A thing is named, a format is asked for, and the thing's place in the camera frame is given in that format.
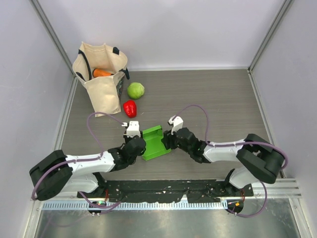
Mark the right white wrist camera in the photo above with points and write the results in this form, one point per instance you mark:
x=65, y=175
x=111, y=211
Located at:
x=176, y=122

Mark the white slotted cable duct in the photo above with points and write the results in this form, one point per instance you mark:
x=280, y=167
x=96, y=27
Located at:
x=182, y=205

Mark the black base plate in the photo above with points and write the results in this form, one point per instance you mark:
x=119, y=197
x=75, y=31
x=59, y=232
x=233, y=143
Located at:
x=167, y=191

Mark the green cabbage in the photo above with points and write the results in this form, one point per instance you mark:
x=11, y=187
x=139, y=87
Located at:
x=135, y=90

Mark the green paper box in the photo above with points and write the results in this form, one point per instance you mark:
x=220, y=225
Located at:
x=154, y=145

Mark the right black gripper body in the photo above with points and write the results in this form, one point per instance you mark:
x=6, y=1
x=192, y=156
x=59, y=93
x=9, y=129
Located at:
x=173, y=142

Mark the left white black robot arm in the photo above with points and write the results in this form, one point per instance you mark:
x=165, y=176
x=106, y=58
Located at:
x=58, y=172

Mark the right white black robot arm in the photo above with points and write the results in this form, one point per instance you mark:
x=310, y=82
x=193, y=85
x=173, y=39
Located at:
x=261, y=161

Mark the orange carrot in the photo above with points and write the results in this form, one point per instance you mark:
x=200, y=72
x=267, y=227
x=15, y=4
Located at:
x=98, y=72

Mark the beige canvas tote bag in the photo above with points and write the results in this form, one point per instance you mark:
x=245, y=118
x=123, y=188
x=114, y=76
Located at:
x=104, y=92

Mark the red bell pepper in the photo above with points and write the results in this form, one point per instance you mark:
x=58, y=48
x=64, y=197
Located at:
x=130, y=108

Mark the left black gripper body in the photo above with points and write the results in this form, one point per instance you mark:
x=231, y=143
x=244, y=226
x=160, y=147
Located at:
x=127, y=139

